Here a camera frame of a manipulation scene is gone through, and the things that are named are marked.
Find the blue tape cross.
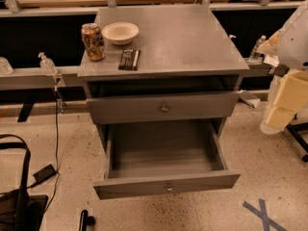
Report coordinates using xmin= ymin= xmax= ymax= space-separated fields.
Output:
xmin=243 ymin=199 xmax=287 ymax=231

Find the clear plastic water bottle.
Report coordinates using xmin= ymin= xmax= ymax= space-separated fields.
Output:
xmin=248 ymin=36 xmax=267 ymax=63

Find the clear hand sanitizer bottle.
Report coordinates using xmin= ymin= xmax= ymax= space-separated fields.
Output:
xmin=38 ymin=52 xmax=58 ymax=76

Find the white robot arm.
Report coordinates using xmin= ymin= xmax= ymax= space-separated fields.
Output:
xmin=258 ymin=1 xmax=308 ymax=135

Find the clear dome lid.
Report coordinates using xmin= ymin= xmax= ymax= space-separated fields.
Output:
xmin=0 ymin=57 xmax=13 ymax=74

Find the closed top drawer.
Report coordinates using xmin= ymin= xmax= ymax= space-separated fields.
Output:
xmin=87 ymin=91 xmax=239 ymax=124

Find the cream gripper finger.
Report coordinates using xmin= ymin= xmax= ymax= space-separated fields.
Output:
xmin=260 ymin=70 xmax=308 ymax=135

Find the black power adapter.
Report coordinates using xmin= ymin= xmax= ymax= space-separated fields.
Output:
xmin=33 ymin=164 xmax=57 ymax=183

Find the open middle drawer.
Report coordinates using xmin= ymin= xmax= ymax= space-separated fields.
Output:
xmin=93 ymin=120 xmax=240 ymax=199

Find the orange patterned soda can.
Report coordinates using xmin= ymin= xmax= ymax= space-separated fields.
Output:
xmin=81 ymin=23 xmax=105 ymax=61

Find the grey drawer cabinet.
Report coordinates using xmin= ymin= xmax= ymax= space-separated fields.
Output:
xmin=78 ymin=5 xmax=248 ymax=140

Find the black handle on floor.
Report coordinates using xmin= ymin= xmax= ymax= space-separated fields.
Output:
xmin=78 ymin=210 xmax=95 ymax=231

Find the black power cable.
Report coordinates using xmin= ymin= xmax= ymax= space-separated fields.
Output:
xmin=27 ymin=86 xmax=63 ymax=214

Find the white paper under cabinet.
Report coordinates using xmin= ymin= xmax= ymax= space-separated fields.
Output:
xmin=240 ymin=90 xmax=261 ymax=108

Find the white ceramic bowl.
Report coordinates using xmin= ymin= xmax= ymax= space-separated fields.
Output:
xmin=102 ymin=22 xmax=139 ymax=46

